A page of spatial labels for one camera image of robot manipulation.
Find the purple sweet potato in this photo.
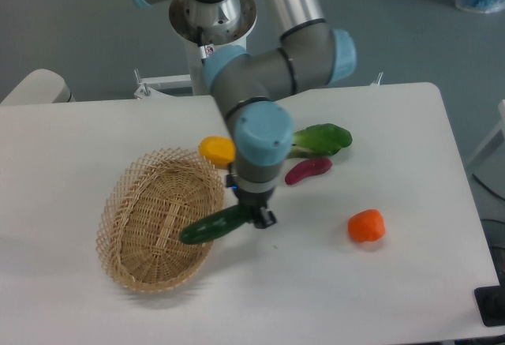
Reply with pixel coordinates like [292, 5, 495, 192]
[285, 157, 333, 186]

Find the black device at edge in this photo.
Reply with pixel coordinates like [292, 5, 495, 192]
[474, 286, 504, 327]

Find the white chair back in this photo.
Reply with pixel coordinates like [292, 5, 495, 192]
[1, 69, 75, 107]

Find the green bok choy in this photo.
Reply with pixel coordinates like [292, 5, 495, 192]
[288, 123, 353, 159]

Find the black floor cable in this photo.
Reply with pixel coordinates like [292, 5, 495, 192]
[472, 173, 505, 201]

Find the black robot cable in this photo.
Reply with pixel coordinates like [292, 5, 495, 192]
[181, 0, 210, 64]

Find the yellow mango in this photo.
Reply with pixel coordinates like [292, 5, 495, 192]
[199, 136, 236, 169]

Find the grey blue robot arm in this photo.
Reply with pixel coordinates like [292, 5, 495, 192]
[133, 0, 357, 229]

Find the white furniture frame right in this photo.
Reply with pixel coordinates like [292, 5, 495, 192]
[465, 99, 504, 168]

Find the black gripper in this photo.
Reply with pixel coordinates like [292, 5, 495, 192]
[226, 174, 276, 229]

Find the green cucumber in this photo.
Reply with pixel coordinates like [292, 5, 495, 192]
[179, 204, 250, 245]

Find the woven wicker basket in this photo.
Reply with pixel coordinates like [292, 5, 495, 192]
[96, 148, 224, 293]

